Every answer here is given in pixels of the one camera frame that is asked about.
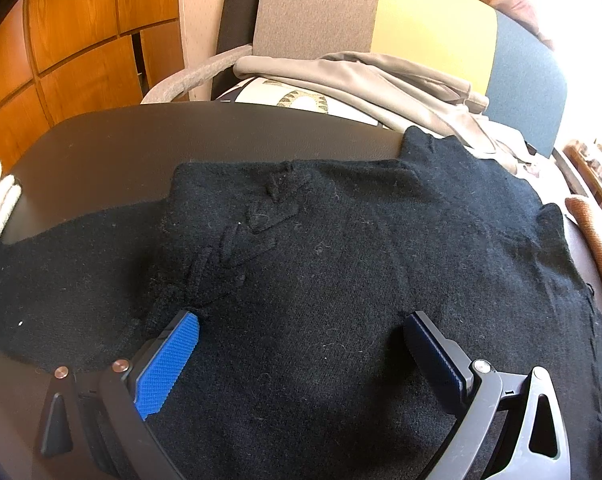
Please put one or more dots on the brown fuzzy garment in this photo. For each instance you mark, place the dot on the brown fuzzy garment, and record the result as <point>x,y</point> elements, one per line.
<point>598,239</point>

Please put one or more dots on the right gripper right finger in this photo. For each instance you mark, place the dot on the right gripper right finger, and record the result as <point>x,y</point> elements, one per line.
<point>532,443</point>

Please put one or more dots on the white printed garment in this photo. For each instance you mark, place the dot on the white printed garment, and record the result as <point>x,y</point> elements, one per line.
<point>270,92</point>

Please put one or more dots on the grey garment on chair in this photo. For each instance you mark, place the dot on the grey garment on chair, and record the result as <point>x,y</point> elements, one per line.
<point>400,94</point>

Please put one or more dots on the black knit sweater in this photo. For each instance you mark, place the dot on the black knit sweater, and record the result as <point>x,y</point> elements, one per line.
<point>302,275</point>

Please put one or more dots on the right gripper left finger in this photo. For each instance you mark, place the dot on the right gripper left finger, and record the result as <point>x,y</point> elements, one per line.
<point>94,425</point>

